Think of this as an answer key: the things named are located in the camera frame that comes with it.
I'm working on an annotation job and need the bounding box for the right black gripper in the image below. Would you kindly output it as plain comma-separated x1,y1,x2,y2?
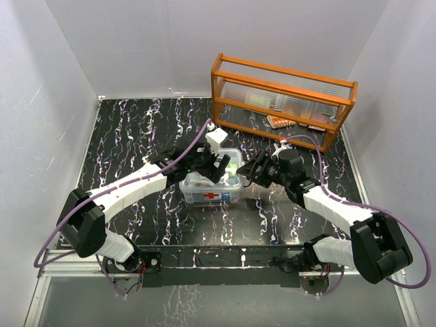
236,150,290,188

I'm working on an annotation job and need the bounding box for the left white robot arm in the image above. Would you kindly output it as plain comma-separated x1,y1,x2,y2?
57,142,230,272

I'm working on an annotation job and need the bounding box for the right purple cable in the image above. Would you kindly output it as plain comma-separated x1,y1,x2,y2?
282,135,433,287

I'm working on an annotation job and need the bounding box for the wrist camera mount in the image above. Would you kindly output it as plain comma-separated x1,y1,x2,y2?
205,123,228,155
271,138,293,158

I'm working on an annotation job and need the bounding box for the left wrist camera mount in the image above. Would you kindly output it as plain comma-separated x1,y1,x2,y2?
205,123,228,155

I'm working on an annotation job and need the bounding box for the clear plastic medicine box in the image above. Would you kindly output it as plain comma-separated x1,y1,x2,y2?
178,148,245,204

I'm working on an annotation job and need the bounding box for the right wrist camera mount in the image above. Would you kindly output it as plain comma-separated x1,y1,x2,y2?
271,138,293,158

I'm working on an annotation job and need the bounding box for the orange wooden shelf rack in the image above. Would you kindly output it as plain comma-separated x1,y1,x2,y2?
211,53,358,152

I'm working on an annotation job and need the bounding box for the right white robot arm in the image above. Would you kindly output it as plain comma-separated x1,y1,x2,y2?
236,149,413,284

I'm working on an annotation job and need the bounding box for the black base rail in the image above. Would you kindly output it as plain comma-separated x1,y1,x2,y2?
103,245,340,288

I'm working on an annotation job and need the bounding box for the clear plastic box lid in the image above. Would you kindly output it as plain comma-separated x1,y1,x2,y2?
179,148,243,193

